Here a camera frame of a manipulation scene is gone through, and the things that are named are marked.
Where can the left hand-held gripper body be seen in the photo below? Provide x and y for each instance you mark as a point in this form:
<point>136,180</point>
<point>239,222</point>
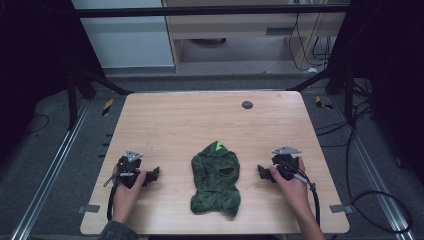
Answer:
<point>129,170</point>

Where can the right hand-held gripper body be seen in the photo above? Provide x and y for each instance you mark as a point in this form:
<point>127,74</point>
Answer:
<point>285,163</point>

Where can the person's right hand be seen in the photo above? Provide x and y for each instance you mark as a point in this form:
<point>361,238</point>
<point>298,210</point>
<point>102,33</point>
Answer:
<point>293,190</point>

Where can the person's left hand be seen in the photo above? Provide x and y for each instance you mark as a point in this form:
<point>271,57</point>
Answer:
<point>127,199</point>

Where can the dark green hooded pet garment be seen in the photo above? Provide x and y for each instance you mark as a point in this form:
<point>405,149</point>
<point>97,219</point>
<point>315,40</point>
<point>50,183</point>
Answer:
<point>215,180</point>

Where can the yellow black striped tape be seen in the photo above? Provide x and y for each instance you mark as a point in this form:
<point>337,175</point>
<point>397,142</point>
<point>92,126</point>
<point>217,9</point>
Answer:
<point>107,107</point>
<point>322,103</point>

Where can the round grey table grommet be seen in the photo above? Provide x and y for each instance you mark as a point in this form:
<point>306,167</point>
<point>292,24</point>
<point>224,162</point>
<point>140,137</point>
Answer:
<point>247,105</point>

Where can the black metal stand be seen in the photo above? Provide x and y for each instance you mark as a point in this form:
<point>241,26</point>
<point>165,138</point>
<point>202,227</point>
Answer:
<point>72,100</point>
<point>348,96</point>

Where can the white cabinet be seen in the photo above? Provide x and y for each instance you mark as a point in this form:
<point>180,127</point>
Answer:
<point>126,40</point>

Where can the black curtain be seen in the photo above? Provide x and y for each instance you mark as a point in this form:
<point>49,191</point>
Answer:
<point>393,73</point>
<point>30,66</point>

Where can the light wooden desk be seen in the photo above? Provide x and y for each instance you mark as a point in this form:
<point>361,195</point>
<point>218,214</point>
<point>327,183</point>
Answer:
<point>240,26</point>

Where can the grey metal table bracket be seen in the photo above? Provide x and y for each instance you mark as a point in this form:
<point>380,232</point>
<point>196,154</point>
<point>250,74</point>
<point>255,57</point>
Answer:
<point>340,208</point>
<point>88,208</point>

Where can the aluminium floor rail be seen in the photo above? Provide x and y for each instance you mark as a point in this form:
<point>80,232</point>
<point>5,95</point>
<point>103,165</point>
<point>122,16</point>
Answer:
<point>50,173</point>
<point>376,186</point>

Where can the black horizontal frame bar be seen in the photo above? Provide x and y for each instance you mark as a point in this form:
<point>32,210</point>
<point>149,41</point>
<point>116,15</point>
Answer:
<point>206,10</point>

